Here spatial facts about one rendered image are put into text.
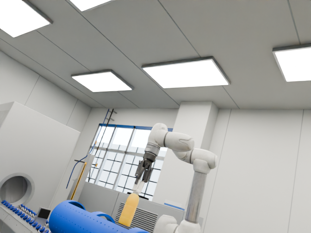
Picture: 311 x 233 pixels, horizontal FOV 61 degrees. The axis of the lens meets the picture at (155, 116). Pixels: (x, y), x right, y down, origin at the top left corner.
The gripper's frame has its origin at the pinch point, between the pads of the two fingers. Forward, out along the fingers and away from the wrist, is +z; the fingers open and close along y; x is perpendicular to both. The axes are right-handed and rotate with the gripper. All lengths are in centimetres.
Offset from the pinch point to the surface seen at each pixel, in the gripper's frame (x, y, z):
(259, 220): -3, -280, -45
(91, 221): -30.7, -6.5, 27.6
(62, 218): -62, -10, 34
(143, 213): -109, -161, 3
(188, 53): -85, -103, -205
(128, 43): -164, -66, -202
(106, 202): -178, -164, 5
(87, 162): -126, -60, -21
